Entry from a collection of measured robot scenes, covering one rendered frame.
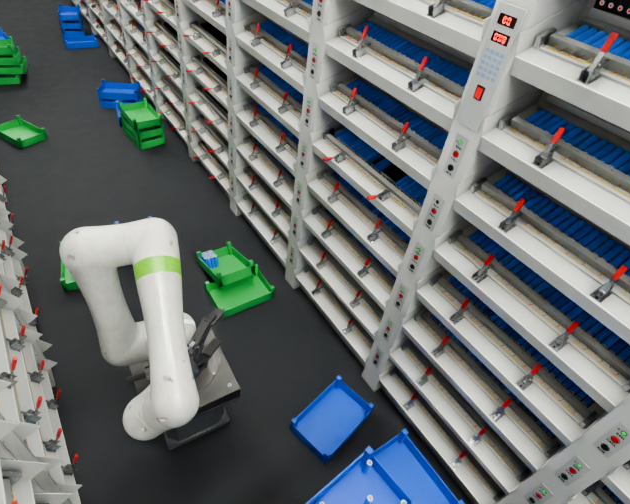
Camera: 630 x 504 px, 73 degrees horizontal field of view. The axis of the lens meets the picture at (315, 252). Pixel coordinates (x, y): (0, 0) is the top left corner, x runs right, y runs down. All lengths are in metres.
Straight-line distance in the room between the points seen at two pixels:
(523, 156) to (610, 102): 0.22
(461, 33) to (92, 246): 1.04
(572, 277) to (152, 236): 1.03
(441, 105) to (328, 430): 1.33
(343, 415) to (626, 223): 1.34
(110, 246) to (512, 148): 1.02
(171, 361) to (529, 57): 1.05
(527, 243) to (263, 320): 1.39
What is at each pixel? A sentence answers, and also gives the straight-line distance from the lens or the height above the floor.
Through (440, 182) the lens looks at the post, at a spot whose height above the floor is 1.10.
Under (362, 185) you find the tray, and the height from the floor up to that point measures 0.89.
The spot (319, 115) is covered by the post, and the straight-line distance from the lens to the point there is 1.75.
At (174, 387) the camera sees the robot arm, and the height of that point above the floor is 0.84.
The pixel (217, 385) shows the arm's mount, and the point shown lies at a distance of 1.62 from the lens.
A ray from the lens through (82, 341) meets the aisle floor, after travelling 2.26.
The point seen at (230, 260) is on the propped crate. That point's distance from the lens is 2.45.
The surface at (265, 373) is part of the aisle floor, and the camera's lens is 2.04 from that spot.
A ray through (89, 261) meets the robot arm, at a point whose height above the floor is 0.94.
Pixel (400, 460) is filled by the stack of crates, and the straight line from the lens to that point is 1.78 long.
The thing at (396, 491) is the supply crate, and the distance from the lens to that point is 1.45.
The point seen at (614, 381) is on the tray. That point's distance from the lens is 1.30.
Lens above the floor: 1.75
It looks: 43 degrees down
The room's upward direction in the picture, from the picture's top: 9 degrees clockwise
